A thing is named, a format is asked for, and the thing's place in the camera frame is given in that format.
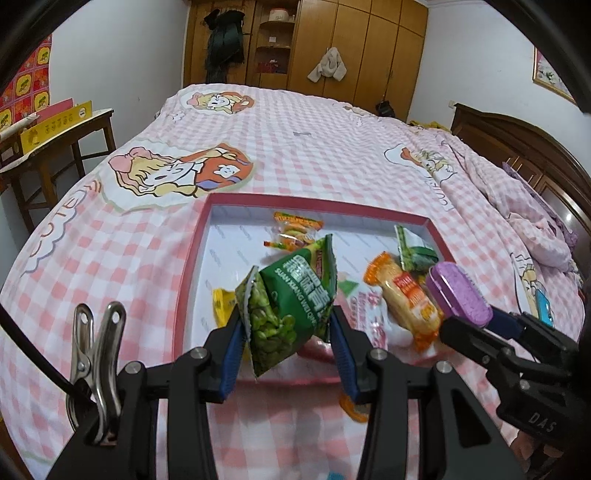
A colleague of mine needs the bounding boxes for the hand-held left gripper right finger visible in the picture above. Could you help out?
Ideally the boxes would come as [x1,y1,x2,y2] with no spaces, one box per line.
[329,305,527,480]

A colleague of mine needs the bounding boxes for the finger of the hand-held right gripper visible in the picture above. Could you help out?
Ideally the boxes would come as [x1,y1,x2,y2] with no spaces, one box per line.
[489,307,580,365]
[438,316,532,384]

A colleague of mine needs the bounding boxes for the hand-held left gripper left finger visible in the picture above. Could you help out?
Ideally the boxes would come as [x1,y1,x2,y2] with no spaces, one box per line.
[46,305,245,480]

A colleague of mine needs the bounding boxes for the yellow snack packet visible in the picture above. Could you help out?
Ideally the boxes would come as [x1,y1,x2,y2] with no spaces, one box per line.
[212,288,239,330]

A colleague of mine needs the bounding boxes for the purple plastic snack case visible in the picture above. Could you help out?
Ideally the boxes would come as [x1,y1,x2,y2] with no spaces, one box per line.
[425,262,494,328]

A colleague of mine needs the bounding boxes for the large green pea packet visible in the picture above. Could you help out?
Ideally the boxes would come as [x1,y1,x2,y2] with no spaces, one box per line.
[235,234,338,380]

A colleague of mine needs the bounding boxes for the red cardboard box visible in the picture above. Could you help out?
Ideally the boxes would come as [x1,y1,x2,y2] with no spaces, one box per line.
[174,194,455,386]

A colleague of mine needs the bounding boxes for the small green pea packet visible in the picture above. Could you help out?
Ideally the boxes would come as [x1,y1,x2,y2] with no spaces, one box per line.
[394,224,439,274]

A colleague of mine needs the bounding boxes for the clear jelly packet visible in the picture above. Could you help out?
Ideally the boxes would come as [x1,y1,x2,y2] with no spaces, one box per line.
[263,211,324,252]

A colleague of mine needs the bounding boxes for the small orange wrapped snack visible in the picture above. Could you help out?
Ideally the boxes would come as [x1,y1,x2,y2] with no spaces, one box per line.
[339,392,370,423]

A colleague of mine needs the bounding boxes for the white pink-print snack packet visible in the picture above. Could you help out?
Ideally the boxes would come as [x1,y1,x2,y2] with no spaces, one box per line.
[339,278,409,352]

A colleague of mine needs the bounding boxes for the orange cracker packet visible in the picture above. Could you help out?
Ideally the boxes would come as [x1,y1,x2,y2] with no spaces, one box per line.
[363,251,444,354]

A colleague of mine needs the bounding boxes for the pink checkered quilt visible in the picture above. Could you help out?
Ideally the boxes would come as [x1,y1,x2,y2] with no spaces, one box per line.
[443,138,580,287]

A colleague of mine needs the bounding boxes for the metal spring clip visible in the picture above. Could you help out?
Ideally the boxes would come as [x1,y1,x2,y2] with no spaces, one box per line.
[67,301,127,446]

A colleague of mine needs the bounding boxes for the wooden headboard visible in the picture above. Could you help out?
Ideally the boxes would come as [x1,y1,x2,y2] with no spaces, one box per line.
[450,102,591,287]

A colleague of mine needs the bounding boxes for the pink checkered printed bedsheet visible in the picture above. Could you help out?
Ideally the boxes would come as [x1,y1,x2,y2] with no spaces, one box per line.
[0,83,583,480]

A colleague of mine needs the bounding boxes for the wooden side table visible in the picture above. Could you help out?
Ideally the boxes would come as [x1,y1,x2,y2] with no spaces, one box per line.
[0,108,116,234]

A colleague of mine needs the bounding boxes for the yellow cardboard box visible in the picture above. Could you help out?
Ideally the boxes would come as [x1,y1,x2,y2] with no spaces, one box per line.
[21,99,93,155]

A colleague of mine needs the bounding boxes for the beige hanging towel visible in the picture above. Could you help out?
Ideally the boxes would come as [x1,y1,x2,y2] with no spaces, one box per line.
[307,46,348,84]

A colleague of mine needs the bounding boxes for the wooden wardrobe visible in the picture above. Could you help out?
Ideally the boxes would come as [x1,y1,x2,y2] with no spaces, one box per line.
[185,0,429,123]

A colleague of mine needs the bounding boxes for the dark hanging clothes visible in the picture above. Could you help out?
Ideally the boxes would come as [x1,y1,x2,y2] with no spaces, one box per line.
[203,9,245,84]

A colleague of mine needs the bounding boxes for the black cable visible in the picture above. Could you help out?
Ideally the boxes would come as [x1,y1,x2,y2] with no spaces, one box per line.
[0,305,90,398]

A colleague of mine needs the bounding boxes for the framed wall picture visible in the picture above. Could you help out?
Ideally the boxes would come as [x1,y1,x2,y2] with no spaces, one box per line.
[532,46,578,104]

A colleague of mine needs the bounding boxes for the red wall poster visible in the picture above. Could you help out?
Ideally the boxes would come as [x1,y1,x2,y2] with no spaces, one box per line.
[0,39,54,139]

